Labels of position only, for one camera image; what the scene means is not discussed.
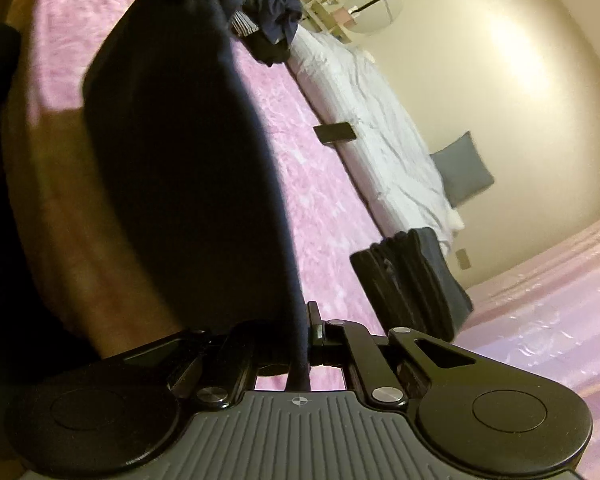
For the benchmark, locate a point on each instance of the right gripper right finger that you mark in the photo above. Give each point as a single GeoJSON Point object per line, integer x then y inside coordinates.
{"type": "Point", "coordinates": [350, 347]}

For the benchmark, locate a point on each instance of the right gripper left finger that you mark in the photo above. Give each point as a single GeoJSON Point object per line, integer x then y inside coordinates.
{"type": "Point", "coordinates": [213, 383]}

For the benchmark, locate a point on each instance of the navy blue garment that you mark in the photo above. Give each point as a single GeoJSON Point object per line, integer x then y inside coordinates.
{"type": "Point", "coordinates": [185, 161]}

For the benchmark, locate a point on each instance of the stack of folded dark clothes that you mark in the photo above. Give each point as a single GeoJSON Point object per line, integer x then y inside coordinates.
{"type": "Point", "coordinates": [408, 283]}

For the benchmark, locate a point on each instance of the pile of dark clothes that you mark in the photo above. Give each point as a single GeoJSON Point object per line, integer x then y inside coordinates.
{"type": "Point", "coordinates": [267, 27]}

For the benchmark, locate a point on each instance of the grey pillow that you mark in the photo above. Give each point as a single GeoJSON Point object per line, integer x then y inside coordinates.
{"type": "Point", "coordinates": [462, 169]}

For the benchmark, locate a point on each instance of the white striped duvet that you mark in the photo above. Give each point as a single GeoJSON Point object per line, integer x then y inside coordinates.
{"type": "Point", "coordinates": [388, 161]}

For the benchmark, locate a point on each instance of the black smartphone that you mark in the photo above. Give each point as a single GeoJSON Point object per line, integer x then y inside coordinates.
{"type": "Point", "coordinates": [341, 132]}

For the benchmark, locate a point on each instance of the pink box on table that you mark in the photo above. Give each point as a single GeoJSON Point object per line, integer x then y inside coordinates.
{"type": "Point", "coordinates": [344, 18]}

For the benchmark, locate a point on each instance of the round mirror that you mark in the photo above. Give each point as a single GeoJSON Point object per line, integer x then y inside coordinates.
{"type": "Point", "coordinates": [369, 16]}

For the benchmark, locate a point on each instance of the cream dressing table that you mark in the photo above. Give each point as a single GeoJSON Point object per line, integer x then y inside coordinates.
{"type": "Point", "coordinates": [317, 17]}

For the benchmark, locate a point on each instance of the wall socket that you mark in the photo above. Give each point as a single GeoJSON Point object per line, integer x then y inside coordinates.
{"type": "Point", "coordinates": [463, 259]}

